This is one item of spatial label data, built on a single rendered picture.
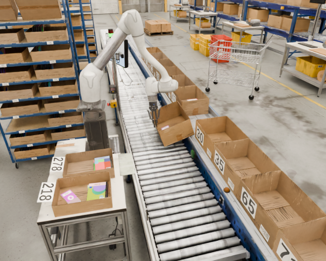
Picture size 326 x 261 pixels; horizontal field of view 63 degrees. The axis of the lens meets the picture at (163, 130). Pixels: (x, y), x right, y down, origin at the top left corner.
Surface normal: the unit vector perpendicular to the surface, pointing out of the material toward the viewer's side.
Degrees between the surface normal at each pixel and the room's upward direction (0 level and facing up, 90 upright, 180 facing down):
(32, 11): 123
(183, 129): 91
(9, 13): 118
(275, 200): 1
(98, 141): 90
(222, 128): 90
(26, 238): 0
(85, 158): 88
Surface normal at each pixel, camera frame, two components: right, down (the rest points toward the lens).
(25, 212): -0.01, -0.86
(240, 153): 0.24, 0.48
